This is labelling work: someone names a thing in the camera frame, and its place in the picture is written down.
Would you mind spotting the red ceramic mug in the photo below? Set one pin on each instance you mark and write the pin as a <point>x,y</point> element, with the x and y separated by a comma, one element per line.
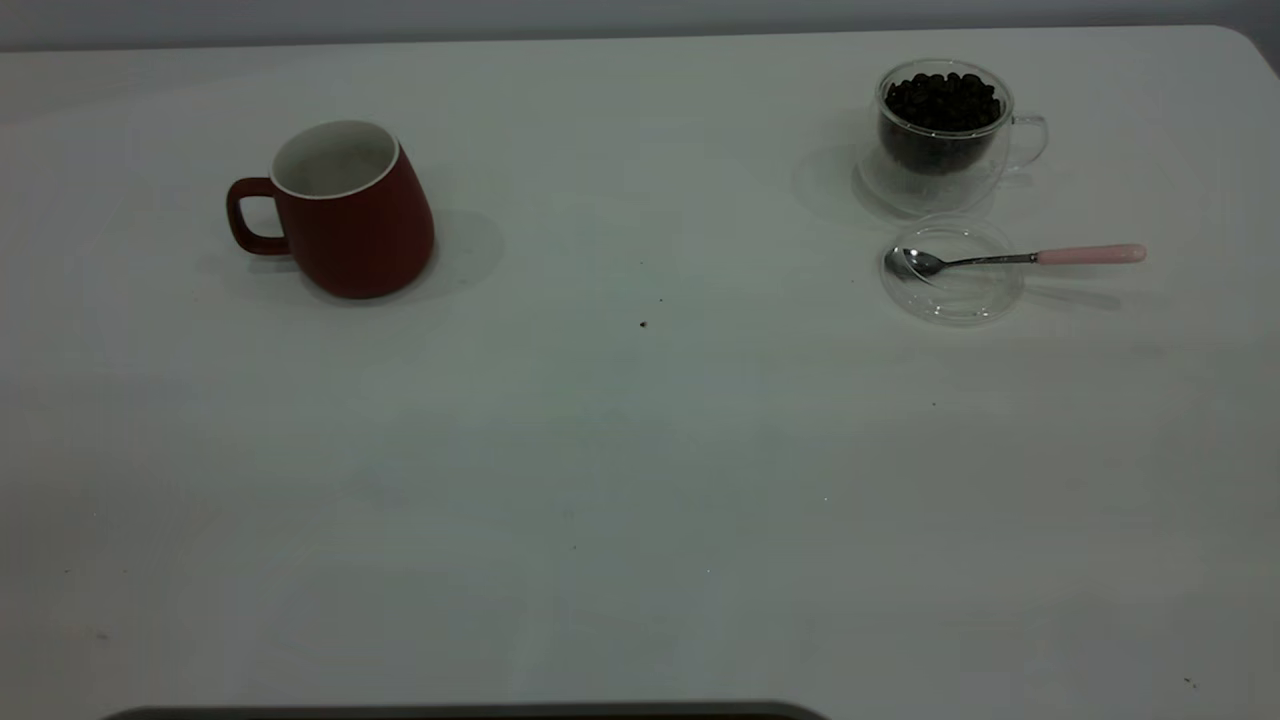
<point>360,230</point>

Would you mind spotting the clear round glass lid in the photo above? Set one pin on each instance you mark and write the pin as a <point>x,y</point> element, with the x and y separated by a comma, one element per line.
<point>950,302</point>

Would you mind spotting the clear double-wall glass cup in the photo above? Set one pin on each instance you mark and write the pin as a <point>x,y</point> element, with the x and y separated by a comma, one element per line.
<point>900,192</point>

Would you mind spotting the dark coffee beans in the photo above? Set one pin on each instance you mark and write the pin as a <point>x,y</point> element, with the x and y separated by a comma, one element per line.
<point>940,105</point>

